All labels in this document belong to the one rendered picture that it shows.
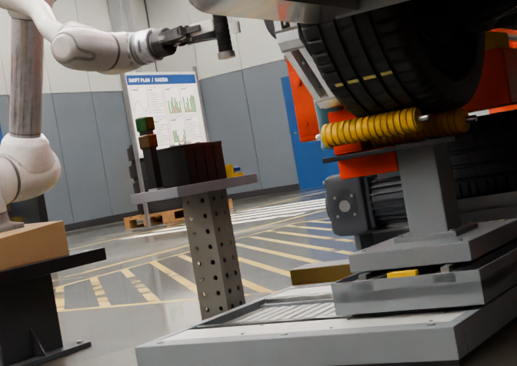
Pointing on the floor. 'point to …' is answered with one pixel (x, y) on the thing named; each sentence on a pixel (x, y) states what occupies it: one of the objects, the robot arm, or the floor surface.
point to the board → (164, 113)
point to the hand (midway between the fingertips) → (221, 27)
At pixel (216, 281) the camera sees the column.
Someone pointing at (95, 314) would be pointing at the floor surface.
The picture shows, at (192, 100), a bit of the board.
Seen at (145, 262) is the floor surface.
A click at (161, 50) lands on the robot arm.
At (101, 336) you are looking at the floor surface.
